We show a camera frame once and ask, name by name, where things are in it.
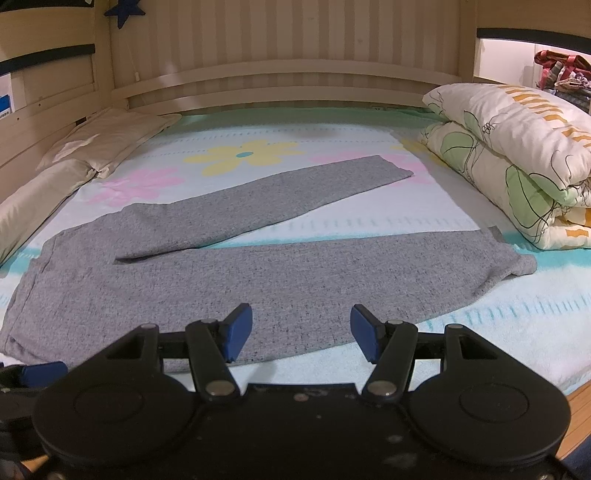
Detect grey speckled pants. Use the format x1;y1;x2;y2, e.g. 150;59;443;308
1;156;537;367

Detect beige pillow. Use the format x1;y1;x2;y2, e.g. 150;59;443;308
37;108;182;179
1;160;97;263

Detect beige pillow far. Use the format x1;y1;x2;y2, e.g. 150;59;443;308
37;108;182;179

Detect red patterned clothes pile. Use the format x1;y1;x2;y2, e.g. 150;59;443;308
534;50;591;113

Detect blue star decoration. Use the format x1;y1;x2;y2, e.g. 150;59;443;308
104;0;145;30

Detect beige pillow near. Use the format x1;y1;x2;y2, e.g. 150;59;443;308
1;160;97;263

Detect floral bed sheet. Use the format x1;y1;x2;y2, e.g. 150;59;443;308
1;109;590;392

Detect blue white wall sticker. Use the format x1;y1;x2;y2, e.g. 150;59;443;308
0;74;12;118

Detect wooden bed headboard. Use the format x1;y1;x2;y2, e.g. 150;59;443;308
111;59;461;115

